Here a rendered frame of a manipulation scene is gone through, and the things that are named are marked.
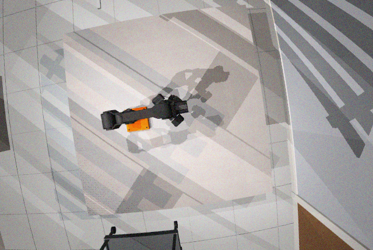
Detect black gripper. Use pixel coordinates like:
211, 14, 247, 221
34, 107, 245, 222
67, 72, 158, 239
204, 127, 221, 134
152, 94, 184, 126

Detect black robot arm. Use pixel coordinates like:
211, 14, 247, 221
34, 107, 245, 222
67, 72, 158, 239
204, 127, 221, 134
101, 94, 188, 131

